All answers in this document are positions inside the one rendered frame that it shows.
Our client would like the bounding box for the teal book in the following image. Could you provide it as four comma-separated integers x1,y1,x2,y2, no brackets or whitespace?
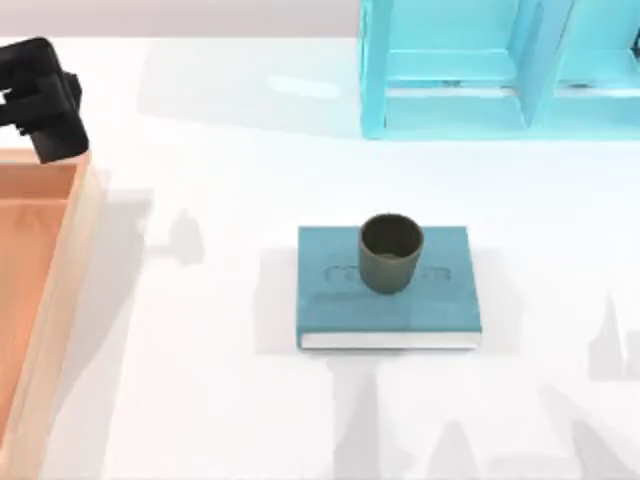
296,225,483,352

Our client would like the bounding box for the light blue rack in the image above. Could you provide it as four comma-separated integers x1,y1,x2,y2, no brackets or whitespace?
358,0,640,141

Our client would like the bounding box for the olive green cup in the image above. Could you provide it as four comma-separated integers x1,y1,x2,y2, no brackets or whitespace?
358,213,425,296

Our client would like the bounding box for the salmon shallow box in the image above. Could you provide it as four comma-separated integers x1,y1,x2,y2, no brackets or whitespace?
0,147,93,480

